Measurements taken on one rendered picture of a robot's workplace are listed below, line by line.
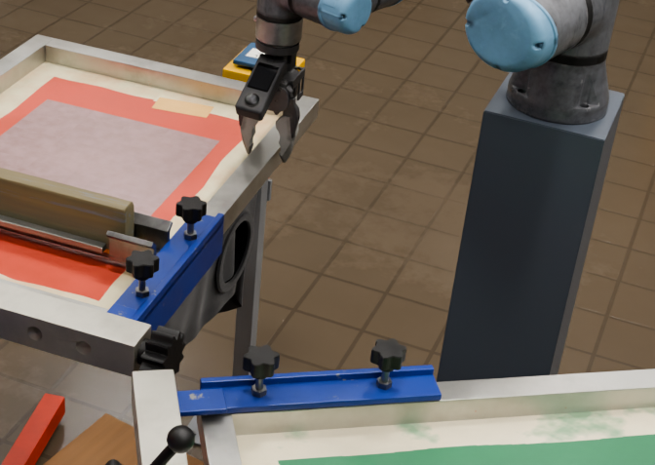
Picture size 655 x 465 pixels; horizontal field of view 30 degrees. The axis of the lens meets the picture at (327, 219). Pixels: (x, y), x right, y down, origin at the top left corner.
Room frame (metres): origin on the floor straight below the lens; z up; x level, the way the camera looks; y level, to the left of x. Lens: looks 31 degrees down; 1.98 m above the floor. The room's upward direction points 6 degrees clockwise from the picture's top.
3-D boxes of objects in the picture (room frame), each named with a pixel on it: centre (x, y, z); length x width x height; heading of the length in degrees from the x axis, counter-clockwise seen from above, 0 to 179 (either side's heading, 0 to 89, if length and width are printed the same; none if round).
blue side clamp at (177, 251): (1.43, 0.22, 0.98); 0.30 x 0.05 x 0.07; 165
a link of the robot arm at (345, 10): (1.80, 0.02, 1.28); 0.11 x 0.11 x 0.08; 53
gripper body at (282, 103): (1.85, 0.11, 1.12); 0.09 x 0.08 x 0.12; 165
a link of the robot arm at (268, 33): (1.84, 0.11, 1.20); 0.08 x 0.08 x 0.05
